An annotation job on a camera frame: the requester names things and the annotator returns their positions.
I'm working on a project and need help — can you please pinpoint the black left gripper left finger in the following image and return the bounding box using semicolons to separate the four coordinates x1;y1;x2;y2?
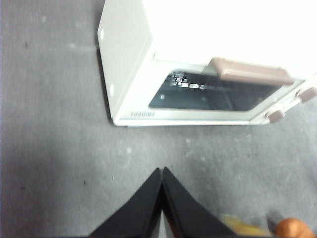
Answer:
89;167;163;238

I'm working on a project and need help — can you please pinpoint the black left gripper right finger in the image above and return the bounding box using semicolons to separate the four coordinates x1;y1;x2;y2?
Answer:
162;166;236;238

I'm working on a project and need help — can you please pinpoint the glass oven door with handle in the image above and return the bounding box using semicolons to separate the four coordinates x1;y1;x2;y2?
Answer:
115;57;305;126

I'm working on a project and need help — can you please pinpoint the cream oven control knob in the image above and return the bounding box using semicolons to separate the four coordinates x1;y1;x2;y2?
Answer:
296;86;317;102
266;110;285;124

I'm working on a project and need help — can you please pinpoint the cream Toshiba toaster oven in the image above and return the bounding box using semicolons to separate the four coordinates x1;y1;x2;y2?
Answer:
97;0;317;127

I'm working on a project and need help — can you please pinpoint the yellow corn cob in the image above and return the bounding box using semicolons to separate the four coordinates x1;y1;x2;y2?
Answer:
220;213;271;237

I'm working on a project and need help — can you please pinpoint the brown sweet potato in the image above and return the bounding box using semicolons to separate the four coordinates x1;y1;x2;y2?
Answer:
275;218;317;238

